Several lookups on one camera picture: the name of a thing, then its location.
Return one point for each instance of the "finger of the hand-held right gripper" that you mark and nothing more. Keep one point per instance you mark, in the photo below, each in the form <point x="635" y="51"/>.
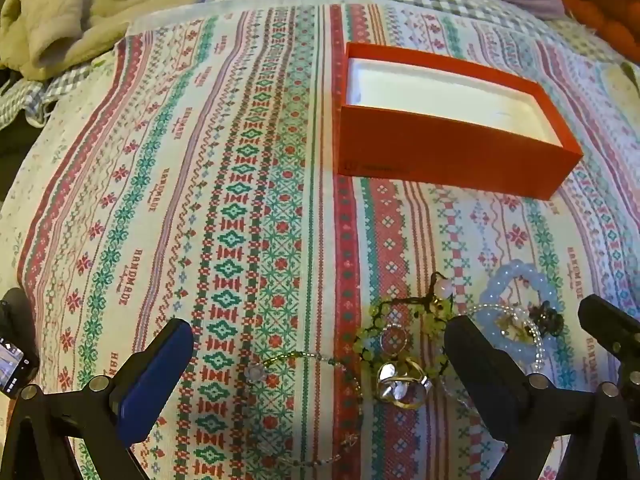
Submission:
<point x="607" y="322"/>

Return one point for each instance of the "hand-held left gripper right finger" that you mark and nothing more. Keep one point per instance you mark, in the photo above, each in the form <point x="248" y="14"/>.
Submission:
<point x="475" y="360"/>

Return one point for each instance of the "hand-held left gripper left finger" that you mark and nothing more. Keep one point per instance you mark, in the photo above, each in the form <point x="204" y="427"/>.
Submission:
<point x="150" y="385"/>

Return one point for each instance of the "gold earring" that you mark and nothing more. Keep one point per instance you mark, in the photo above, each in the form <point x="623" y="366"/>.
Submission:
<point x="511" y="329"/>

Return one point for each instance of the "dark charm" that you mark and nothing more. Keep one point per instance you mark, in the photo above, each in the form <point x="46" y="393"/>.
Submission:
<point x="550" y="319"/>

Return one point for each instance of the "red cardboard box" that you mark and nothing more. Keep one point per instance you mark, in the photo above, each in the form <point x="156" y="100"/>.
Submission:
<point x="450" y="155"/>

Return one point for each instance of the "smartphone with lit screen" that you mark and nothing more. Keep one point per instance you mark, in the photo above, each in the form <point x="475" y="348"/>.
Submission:
<point x="12" y="365"/>

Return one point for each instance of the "patterned knit-print blanket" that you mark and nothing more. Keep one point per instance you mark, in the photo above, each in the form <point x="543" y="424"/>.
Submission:
<point x="200" y="210"/>

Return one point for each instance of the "checked quilt with floral lining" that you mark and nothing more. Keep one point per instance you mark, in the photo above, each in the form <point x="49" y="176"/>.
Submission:
<point x="595" y="65"/>

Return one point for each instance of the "orange plush carrot bundle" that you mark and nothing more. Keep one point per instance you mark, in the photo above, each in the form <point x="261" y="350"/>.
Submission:
<point x="600" y="15"/>

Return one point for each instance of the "beige quilted blanket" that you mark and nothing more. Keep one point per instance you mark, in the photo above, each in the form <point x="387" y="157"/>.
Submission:
<point x="100" y="5"/>

